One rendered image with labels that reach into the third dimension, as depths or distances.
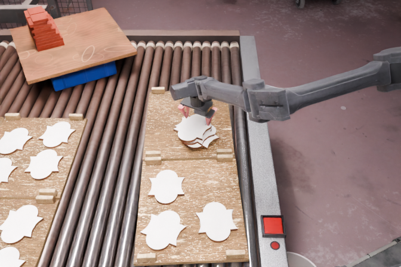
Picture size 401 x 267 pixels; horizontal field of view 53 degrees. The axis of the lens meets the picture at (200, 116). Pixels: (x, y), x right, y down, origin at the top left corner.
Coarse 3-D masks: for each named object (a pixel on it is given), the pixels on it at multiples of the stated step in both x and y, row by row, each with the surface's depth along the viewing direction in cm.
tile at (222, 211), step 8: (208, 208) 135; (216, 208) 135; (224, 208) 135; (200, 216) 132; (208, 216) 132; (216, 216) 132; (224, 216) 132; (200, 224) 130; (208, 224) 130; (216, 224) 130; (224, 224) 130; (232, 224) 130; (200, 232) 128; (208, 232) 128; (216, 232) 128; (224, 232) 128; (216, 240) 126; (224, 240) 127
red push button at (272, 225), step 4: (264, 220) 133; (268, 220) 133; (272, 220) 133; (276, 220) 133; (280, 220) 133; (264, 224) 132; (268, 224) 132; (272, 224) 132; (276, 224) 132; (280, 224) 132; (264, 228) 131; (268, 228) 131; (272, 228) 131; (276, 228) 131; (280, 228) 131; (264, 232) 130; (268, 232) 130; (272, 232) 130; (276, 232) 130; (280, 232) 130
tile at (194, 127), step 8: (184, 120) 161; (192, 120) 160; (200, 120) 160; (176, 128) 157; (184, 128) 157; (192, 128) 157; (200, 128) 157; (208, 128) 157; (184, 136) 154; (192, 136) 154; (200, 136) 154
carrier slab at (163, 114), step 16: (160, 96) 181; (160, 112) 173; (176, 112) 173; (192, 112) 173; (224, 112) 172; (160, 128) 165; (224, 128) 165; (144, 144) 159; (160, 144) 159; (176, 144) 158; (224, 144) 158; (144, 160) 154
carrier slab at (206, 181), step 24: (144, 168) 150; (168, 168) 149; (192, 168) 149; (216, 168) 149; (144, 192) 141; (192, 192) 141; (216, 192) 141; (144, 216) 134; (192, 216) 134; (240, 216) 134; (144, 240) 127; (192, 240) 127; (240, 240) 127; (144, 264) 122; (168, 264) 123
